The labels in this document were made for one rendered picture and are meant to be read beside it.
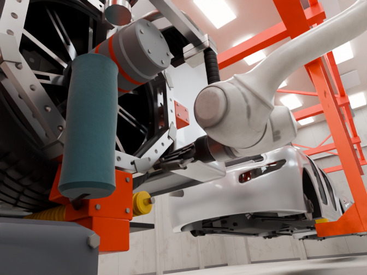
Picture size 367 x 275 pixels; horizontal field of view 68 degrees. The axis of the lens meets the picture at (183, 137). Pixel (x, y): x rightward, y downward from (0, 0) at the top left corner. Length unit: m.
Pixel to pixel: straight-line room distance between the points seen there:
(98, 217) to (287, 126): 0.44
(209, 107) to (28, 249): 0.35
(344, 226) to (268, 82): 3.58
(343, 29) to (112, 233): 0.61
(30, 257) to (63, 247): 0.03
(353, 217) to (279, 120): 3.46
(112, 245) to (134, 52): 0.41
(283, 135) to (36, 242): 0.52
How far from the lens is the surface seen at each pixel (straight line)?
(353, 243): 14.86
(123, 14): 0.51
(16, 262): 0.21
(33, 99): 0.58
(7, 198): 0.78
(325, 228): 4.06
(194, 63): 0.84
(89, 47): 0.92
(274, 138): 0.63
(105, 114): 0.49
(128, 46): 0.66
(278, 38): 4.46
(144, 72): 0.68
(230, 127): 0.48
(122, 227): 0.62
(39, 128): 0.62
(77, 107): 0.50
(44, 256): 0.22
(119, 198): 0.62
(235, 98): 0.47
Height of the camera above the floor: 0.37
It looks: 25 degrees up
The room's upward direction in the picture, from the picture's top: 5 degrees counter-clockwise
